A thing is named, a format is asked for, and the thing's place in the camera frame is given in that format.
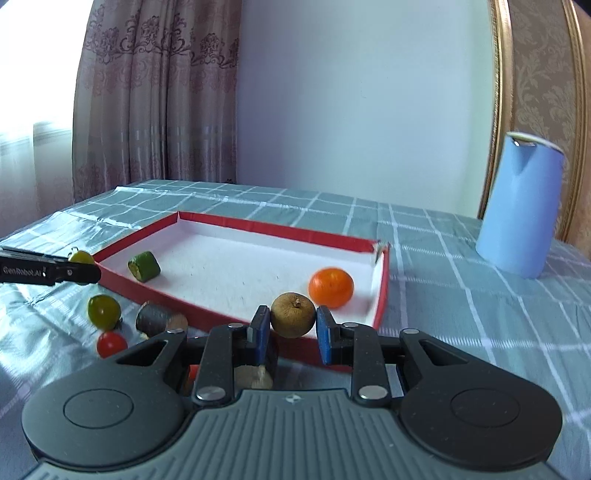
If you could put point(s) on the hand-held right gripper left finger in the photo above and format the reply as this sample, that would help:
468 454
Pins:
259 330

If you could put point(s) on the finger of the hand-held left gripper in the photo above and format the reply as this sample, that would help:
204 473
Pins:
32 254
85 273

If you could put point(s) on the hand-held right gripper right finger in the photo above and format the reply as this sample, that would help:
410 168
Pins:
325 334

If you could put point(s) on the green tomato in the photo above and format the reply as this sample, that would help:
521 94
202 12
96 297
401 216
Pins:
104 311
83 256

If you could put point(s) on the brown longan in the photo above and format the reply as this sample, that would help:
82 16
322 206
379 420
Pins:
253 377
292 316

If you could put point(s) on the red cardboard box tray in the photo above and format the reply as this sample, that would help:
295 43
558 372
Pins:
231 263

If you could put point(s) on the red cherry tomato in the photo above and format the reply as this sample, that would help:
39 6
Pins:
111 344

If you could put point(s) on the black cube block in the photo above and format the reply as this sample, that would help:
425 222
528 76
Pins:
151 318

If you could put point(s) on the grey bark log piece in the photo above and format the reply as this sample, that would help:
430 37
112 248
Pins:
177 322

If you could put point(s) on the orange tangerine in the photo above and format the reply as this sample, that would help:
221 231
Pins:
331 287

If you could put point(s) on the green cucumber piece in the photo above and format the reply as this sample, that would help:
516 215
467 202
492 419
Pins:
144 266

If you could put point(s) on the teal checked tablecloth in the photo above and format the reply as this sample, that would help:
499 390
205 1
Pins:
438 300

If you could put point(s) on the brown patterned curtain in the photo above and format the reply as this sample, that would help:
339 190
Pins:
157 92

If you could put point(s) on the light blue kettle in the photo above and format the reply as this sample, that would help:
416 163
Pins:
519 207

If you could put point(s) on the gold framed wallpaper panel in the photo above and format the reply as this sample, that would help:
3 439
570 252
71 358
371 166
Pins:
540 69

